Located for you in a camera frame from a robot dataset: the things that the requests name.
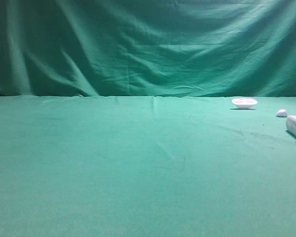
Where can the green table cloth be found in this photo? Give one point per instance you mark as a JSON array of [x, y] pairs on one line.
[[146, 167]]

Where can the small white rounded object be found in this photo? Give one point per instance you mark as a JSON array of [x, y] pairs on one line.
[[282, 113]]

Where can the white shallow dish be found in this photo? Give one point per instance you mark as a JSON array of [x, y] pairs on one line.
[[244, 103]]

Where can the green backdrop curtain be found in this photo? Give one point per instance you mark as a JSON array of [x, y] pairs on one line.
[[197, 48]]

